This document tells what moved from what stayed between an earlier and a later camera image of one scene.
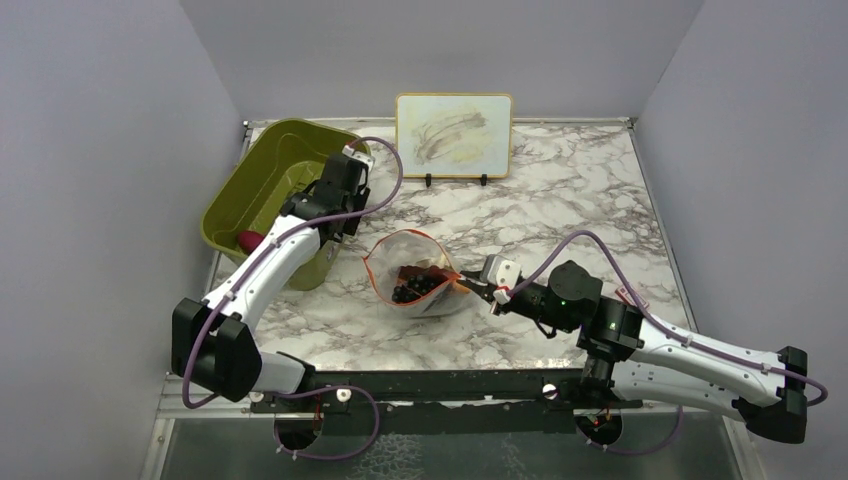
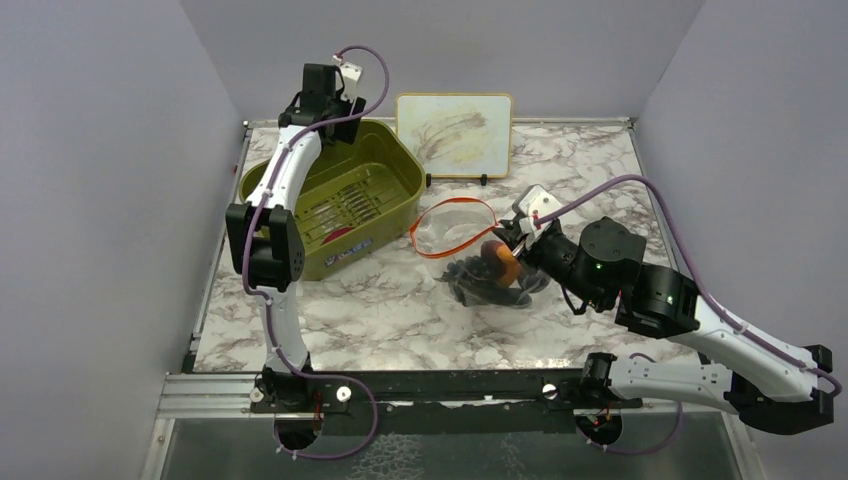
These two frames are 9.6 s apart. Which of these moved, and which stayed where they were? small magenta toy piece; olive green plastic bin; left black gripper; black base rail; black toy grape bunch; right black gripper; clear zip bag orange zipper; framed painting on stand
Moved: black toy grape bunch; left black gripper; small magenta toy piece; clear zip bag orange zipper; olive green plastic bin; right black gripper
Stayed: black base rail; framed painting on stand
